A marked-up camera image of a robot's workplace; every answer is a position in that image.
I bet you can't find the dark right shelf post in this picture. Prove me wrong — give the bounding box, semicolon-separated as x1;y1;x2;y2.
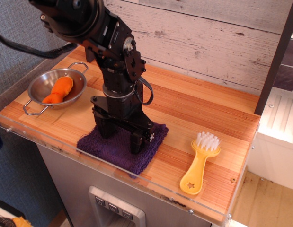
254;3;293;115

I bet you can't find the silver dispenser panel with buttons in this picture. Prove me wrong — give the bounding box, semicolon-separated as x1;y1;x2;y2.
88;186;146;227

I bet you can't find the clear acrylic counter guard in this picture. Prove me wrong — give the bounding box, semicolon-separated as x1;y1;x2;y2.
0;110;258;227

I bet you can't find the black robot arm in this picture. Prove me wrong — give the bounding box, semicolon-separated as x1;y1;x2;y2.
31;0;154;154

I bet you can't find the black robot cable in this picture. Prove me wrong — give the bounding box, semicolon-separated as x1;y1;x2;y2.
0;29;154;106

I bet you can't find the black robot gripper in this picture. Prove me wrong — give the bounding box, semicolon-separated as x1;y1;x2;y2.
90;91;154;154

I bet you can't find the white toy sink drainboard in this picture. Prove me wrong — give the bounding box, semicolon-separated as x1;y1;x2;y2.
258;87;293;144

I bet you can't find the orange object at bottom left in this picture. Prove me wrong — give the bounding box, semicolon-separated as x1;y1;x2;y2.
12;217;32;227

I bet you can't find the purple cloth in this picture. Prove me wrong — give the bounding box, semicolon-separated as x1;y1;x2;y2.
77;123;169;175

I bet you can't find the dark left shelf post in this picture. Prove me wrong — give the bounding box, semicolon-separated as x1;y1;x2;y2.
85;47;96;63

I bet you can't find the dark shelf post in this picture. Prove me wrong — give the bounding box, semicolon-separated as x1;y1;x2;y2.
85;47;96;63
254;3;293;115

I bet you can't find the yellow brush with white bristles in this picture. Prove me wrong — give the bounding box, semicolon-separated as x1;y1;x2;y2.
179;132;221;195

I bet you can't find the steel bowl with wire handles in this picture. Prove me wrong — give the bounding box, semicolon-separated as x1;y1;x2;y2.
23;62;89;115

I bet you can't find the orange plush toy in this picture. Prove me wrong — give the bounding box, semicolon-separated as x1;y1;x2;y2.
42;76;73;104

